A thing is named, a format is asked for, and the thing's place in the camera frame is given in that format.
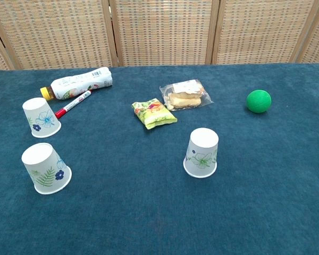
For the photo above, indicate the white floral paper cup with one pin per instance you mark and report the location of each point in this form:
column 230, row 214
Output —
column 43, row 167
column 202, row 154
column 40, row 117

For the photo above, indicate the green snack packet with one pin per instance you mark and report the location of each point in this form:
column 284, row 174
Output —
column 154, row 114

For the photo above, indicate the clear bag of bread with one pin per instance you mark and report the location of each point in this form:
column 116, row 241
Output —
column 184, row 94

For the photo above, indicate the blue table cloth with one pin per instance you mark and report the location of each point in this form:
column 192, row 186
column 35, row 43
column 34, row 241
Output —
column 138, row 207

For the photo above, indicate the red and white marker pen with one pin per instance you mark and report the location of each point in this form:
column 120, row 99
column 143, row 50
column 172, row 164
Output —
column 73, row 104

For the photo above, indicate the white-label bottle with yellow cap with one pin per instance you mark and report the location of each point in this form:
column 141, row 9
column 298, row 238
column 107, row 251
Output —
column 79, row 82

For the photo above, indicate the green ball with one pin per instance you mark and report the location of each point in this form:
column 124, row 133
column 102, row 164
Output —
column 258, row 101

